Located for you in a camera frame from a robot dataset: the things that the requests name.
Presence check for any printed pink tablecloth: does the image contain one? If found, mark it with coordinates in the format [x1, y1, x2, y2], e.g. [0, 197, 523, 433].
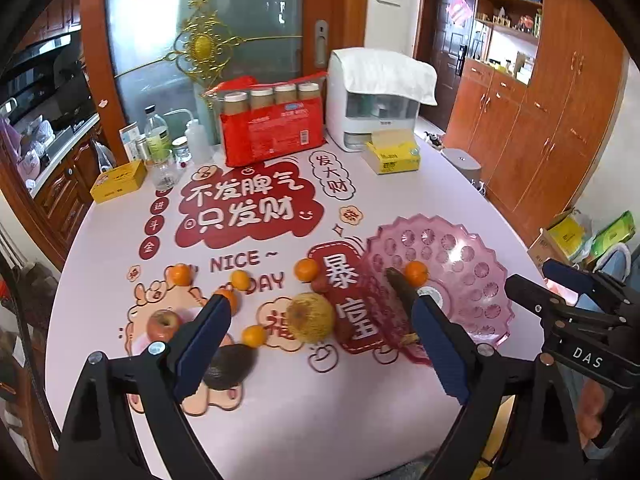
[45, 132, 556, 480]

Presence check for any pink plastic tray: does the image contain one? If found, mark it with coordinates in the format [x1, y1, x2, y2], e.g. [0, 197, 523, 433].
[361, 214, 516, 367]

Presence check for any wooden wall cabinet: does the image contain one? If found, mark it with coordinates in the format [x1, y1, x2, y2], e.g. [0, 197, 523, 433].
[442, 0, 628, 251]

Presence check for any small white box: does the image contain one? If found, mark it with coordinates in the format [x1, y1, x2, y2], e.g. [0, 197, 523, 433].
[119, 122, 146, 163]

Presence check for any red door decoration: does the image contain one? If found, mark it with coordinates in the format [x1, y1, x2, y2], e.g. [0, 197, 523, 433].
[447, 0, 476, 26]

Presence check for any green label bottle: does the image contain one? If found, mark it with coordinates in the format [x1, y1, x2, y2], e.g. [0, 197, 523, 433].
[147, 130, 173, 163]

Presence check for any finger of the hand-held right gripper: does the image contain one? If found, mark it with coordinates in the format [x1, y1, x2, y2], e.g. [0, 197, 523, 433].
[505, 274, 628, 333]
[542, 258, 640, 311]

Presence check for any dark avocado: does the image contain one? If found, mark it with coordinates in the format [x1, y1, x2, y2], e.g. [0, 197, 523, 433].
[204, 344, 259, 391]

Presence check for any white towel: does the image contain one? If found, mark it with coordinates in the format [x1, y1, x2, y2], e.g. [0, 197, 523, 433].
[345, 49, 438, 107]

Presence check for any clear plastic bottle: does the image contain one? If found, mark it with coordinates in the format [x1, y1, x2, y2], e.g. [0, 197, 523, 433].
[144, 105, 168, 161]

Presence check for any yellow cardboard box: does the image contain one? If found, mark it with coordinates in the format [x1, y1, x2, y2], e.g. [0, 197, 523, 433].
[90, 160, 148, 205]

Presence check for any glass jar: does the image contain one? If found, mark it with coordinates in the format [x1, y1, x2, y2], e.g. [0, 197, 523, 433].
[171, 136, 193, 168]

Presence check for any white squeeze bottle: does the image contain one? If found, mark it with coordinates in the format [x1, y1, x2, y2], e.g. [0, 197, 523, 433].
[167, 108, 213, 166]

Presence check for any metal door handle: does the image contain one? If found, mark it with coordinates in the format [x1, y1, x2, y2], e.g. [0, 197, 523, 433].
[314, 20, 330, 67]

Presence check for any dark brown door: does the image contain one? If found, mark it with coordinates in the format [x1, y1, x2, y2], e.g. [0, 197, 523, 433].
[415, 0, 481, 133]

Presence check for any red paper cup package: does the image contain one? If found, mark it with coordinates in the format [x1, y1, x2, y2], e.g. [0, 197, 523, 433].
[200, 75, 328, 168]

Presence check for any red apple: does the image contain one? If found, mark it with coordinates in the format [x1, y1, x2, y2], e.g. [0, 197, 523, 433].
[146, 309, 184, 343]

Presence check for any gold door ornament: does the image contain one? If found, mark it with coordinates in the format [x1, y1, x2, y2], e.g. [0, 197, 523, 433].
[117, 0, 303, 83]

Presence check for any wooden kitchen cabinet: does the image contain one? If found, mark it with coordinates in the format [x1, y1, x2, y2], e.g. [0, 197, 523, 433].
[0, 115, 118, 261]

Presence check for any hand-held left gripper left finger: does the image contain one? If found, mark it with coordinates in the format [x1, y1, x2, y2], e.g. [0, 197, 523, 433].
[60, 293, 235, 480]

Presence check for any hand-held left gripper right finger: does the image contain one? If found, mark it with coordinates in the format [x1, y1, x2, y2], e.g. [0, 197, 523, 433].
[410, 295, 586, 480]

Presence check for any yellow tissue box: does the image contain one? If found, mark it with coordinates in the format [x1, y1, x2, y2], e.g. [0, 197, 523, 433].
[362, 129, 422, 176]

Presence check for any white countertop appliance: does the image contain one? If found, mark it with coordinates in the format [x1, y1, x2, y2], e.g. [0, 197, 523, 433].
[325, 47, 438, 153]

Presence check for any grey trash can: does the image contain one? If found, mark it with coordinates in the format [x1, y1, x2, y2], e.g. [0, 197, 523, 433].
[442, 147, 483, 186]

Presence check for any clear drinking glass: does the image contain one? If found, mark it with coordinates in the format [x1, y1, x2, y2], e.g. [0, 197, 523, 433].
[150, 160, 177, 191]

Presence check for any clear plastic bag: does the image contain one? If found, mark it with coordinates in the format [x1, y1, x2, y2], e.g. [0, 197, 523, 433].
[94, 140, 117, 171]

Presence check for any frosted glass sliding door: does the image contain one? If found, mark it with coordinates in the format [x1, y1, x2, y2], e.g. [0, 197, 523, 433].
[80, 0, 371, 161]

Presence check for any open cardboard box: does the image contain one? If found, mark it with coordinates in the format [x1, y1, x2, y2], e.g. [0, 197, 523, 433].
[527, 207, 593, 266]

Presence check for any green package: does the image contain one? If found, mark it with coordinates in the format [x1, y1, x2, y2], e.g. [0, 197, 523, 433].
[590, 211, 637, 261]

